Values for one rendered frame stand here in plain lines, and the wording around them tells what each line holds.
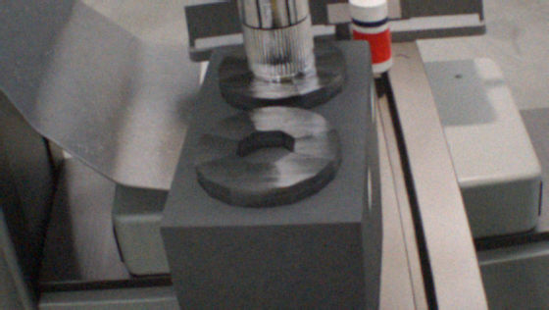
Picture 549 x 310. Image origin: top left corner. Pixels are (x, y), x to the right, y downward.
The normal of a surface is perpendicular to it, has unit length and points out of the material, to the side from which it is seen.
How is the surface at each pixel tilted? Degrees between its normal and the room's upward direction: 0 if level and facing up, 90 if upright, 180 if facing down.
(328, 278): 90
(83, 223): 0
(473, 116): 0
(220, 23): 90
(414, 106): 0
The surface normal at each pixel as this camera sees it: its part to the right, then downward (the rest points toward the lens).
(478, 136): -0.11, -0.82
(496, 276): 0.02, 0.56
